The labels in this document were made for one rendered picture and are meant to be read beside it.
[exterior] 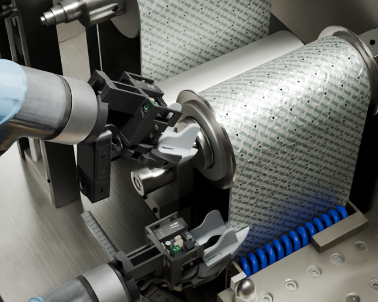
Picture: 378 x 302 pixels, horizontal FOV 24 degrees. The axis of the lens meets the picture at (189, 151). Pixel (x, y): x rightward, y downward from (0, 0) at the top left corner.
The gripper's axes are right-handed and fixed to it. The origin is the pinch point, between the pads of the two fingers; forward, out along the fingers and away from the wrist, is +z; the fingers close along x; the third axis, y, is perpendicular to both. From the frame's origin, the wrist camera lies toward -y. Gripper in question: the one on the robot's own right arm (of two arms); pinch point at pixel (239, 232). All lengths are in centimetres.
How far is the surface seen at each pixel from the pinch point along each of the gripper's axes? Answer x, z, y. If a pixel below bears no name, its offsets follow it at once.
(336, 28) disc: 9.6, 22.5, 22.2
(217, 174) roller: 1.3, -3.4, 14.2
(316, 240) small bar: -5.1, 11.0, -4.1
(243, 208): -0.2, 0.3, 5.7
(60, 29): 74, 6, -16
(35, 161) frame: 43.4, -14.7, -16.7
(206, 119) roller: 4.7, -3.2, 21.6
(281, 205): -0.3, 7.3, 1.9
